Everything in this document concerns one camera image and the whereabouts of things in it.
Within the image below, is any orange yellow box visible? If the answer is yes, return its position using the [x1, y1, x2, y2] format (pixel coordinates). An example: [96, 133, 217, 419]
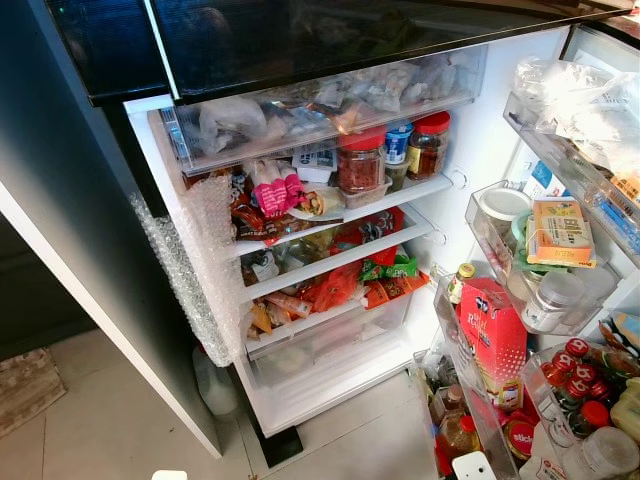
[526, 198, 597, 269]

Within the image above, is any amber oil bottle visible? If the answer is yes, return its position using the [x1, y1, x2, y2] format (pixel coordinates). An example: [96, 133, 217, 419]
[437, 410, 482, 477]

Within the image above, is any plain red-cap bottle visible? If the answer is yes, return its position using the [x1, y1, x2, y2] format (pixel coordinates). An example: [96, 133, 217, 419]
[580, 400, 613, 431]

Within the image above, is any crumpled clear plastic bag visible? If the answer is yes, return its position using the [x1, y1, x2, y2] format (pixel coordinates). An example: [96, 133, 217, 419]
[512, 55, 640, 182]

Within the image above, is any slim red-lid dark jar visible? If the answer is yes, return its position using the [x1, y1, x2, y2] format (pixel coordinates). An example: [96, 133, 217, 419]
[407, 112, 452, 182]

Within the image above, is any yellow-cap bottle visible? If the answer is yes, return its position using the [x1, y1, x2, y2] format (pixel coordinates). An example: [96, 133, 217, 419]
[448, 262, 477, 307]

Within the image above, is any red juice carton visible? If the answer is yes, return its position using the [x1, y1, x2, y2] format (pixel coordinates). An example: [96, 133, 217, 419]
[459, 278, 529, 410]

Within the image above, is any brown patterned doormat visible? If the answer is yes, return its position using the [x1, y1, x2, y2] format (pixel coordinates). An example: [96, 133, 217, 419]
[0, 347, 67, 439]

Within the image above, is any clear crisper drawer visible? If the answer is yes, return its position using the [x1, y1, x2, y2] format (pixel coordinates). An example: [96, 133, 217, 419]
[245, 290, 417, 392]

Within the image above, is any green snack packet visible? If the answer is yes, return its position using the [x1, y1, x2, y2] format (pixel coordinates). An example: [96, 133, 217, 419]
[360, 250, 420, 282]

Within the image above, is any red snack packet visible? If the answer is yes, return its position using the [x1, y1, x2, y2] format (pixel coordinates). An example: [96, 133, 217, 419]
[300, 265, 362, 314]

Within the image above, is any pink snack packet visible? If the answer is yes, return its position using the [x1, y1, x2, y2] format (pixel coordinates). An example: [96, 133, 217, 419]
[250, 160, 307, 217]

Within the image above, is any large red-lid chili jar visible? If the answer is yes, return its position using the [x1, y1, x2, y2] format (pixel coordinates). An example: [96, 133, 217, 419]
[337, 128, 389, 197]

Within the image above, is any bubble wrap sheet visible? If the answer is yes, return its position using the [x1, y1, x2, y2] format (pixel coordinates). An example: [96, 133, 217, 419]
[130, 175, 247, 367]

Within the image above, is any grey-lid glass jar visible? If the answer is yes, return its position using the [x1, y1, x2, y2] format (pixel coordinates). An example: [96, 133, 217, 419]
[521, 270, 587, 334]

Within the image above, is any small red-cap bottle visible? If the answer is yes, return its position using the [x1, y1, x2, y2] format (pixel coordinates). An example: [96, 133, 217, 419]
[566, 338, 591, 363]

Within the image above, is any orange snack packet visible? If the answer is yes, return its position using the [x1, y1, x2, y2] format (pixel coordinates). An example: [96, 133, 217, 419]
[362, 272, 432, 309]

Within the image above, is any clear fridge chiller drawer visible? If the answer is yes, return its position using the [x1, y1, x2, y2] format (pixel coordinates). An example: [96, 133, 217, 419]
[160, 45, 489, 177]

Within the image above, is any white fridge door with shelves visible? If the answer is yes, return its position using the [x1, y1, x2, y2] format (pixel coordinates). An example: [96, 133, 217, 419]
[430, 25, 640, 480]

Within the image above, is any red round tin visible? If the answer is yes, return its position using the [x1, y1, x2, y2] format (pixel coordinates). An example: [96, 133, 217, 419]
[500, 415, 537, 462]

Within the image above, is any black fridge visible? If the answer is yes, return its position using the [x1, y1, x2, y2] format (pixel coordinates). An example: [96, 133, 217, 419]
[0, 0, 640, 480]

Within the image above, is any cream lidded container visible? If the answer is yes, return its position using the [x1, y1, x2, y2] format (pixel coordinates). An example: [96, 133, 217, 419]
[610, 378, 640, 442]

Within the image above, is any white round tub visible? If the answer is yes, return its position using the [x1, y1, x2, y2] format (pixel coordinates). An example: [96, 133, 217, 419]
[478, 185, 535, 237]

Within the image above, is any blue-lid cup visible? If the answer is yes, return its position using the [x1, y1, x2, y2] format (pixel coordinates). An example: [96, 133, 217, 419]
[385, 122, 415, 167]

